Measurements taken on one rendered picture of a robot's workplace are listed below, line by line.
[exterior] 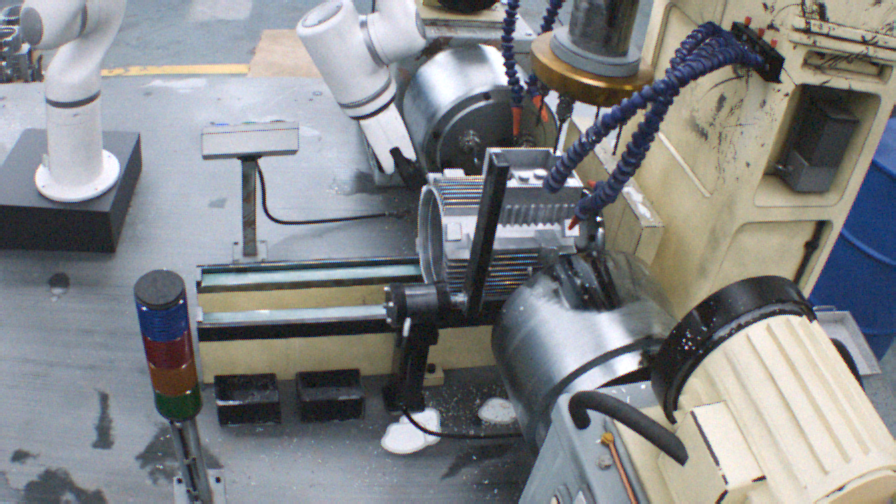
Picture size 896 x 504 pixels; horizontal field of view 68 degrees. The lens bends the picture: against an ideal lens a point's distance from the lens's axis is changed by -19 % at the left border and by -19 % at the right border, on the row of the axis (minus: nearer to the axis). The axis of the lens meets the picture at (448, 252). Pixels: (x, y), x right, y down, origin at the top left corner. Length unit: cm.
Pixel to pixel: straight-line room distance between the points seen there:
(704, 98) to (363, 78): 51
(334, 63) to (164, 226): 66
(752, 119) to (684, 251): 28
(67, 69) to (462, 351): 87
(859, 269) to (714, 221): 146
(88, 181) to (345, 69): 67
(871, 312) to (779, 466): 208
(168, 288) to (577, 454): 45
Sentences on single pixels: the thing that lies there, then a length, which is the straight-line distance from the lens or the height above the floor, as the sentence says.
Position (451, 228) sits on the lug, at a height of 109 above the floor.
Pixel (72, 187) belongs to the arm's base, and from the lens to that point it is 155.
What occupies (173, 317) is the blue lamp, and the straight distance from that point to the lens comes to 83.
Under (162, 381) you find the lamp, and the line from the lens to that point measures 90.
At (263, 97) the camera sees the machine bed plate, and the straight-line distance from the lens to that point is 202.
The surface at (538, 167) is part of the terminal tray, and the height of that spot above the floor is 111.
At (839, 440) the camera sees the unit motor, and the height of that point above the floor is 136.
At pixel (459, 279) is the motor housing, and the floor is 102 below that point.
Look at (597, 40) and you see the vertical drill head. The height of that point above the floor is 138.
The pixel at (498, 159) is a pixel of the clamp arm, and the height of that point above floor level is 125.
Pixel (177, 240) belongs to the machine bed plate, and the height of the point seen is 80.
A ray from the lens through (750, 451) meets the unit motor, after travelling 65.
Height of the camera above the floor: 177
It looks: 39 degrees down
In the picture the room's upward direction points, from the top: 10 degrees clockwise
